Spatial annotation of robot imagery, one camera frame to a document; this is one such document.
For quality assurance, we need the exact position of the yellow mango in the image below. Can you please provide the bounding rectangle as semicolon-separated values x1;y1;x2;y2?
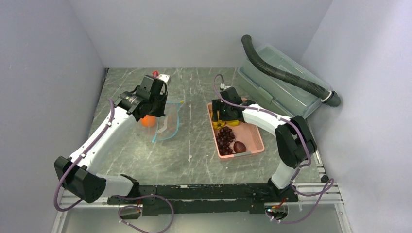
226;120;240;127

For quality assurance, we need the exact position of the orange fruit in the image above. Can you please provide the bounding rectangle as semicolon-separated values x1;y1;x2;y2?
139;115;157;128

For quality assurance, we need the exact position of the clear zip top bag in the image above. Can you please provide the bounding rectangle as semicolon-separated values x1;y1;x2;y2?
137;101;184;143

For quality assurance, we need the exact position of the yellow bell pepper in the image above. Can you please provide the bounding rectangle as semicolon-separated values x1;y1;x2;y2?
209;111;226;130

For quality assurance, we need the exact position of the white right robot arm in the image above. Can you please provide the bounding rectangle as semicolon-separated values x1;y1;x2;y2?
211;87;318;201

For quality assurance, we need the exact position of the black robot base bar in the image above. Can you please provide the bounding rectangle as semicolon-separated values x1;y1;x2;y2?
107;183;299;216

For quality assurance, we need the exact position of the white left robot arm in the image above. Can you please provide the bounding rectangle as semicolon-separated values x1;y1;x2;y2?
54;74;171;204

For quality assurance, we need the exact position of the dark purple grape bunch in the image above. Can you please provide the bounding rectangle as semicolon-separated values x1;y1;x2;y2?
215;126;236;156

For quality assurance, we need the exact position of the pink perforated plastic basket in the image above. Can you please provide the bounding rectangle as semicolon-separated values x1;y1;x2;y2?
207;102;265;160

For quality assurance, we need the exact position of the dark red round fruit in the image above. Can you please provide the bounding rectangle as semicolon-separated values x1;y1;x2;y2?
233;141;247;153

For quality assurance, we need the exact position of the green lidded storage box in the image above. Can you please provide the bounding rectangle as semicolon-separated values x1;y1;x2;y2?
238;44;331;119

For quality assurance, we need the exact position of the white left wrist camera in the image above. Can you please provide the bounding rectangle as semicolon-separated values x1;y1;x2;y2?
152;71;171;85

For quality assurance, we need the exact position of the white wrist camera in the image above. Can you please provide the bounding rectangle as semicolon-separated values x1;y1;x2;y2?
219;83;231;91
152;71;171;85

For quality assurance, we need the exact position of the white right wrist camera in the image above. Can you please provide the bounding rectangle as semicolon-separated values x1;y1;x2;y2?
219;83;231;91

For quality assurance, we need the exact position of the dark corrugated hose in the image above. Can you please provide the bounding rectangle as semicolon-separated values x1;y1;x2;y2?
241;34;342;108

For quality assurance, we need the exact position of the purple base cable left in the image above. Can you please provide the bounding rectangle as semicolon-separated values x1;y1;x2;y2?
118;193;176;233

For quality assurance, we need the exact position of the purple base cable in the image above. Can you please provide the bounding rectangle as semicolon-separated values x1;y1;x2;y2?
118;193;176;233
266;178;335;225

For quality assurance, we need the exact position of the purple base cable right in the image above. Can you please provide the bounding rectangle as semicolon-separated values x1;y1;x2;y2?
266;178;335;225

